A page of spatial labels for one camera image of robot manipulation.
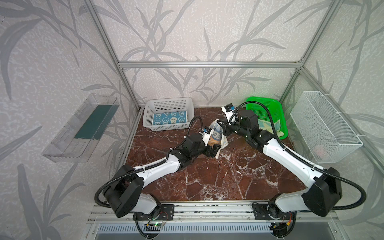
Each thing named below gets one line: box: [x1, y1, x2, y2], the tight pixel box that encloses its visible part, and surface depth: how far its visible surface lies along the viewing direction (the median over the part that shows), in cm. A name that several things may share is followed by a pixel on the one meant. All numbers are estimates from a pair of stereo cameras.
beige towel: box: [208, 119, 229, 158], surface depth 82 cm
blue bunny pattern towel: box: [152, 110, 188, 125], surface depth 114 cm
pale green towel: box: [258, 119, 284, 138], surface depth 107 cm
